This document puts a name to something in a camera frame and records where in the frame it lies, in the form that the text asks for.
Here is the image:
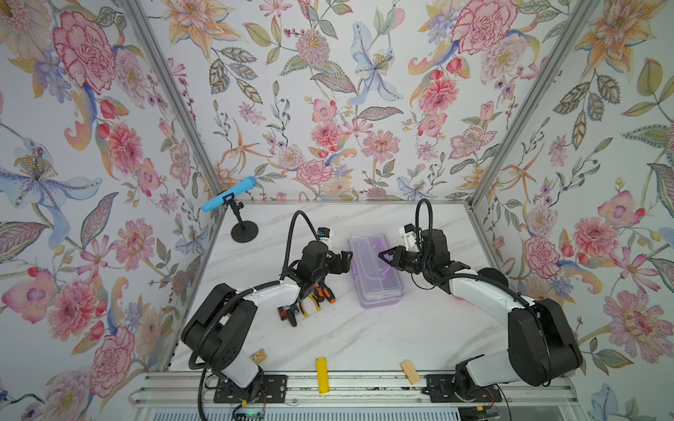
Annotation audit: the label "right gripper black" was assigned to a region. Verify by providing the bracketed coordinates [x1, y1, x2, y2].
[378, 246, 432, 276]

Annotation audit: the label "purple plastic tool box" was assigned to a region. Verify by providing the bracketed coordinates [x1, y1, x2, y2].
[348, 233, 407, 309]

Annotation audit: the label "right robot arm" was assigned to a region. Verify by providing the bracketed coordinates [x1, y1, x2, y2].
[378, 226, 583, 399]

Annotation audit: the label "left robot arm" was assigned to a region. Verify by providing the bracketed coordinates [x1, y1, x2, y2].
[181, 240, 354, 390]

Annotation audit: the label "orange black screwdriver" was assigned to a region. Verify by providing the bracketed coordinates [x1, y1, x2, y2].
[319, 282, 336, 303]
[312, 284, 325, 303]

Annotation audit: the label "black round pad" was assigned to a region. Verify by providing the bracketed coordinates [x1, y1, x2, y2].
[477, 268, 509, 288]

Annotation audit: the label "black microphone stand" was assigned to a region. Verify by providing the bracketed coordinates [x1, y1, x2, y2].
[225, 198, 259, 244]

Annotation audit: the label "blue microphone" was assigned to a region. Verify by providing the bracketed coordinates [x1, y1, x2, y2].
[201, 176, 257, 212]

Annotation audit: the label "small wooden tag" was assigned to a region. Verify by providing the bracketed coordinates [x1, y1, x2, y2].
[249, 348, 268, 365]

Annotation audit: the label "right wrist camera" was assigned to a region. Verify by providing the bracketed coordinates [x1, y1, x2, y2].
[398, 224, 419, 252]

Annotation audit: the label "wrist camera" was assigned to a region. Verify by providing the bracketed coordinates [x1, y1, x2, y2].
[398, 224, 419, 252]
[316, 227, 332, 244]

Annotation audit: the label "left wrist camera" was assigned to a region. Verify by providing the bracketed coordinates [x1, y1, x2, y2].
[316, 227, 332, 244]

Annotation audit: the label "yellow handled pliers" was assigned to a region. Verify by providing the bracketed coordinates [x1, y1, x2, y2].
[298, 294, 321, 318]

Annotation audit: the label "yellow block on rail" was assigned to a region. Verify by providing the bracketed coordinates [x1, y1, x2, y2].
[316, 358, 330, 395]

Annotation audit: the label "wooden block on rail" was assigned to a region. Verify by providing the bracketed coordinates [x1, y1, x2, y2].
[400, 360, 421, 385]

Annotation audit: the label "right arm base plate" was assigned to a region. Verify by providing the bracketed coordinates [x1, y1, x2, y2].
[421, 374, 503, 405]

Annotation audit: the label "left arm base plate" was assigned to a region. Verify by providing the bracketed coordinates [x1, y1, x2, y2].
[213, 375, 288, 405]

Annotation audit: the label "aluminium front rail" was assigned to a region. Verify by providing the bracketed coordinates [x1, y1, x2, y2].
[129, 370, 579, 410]

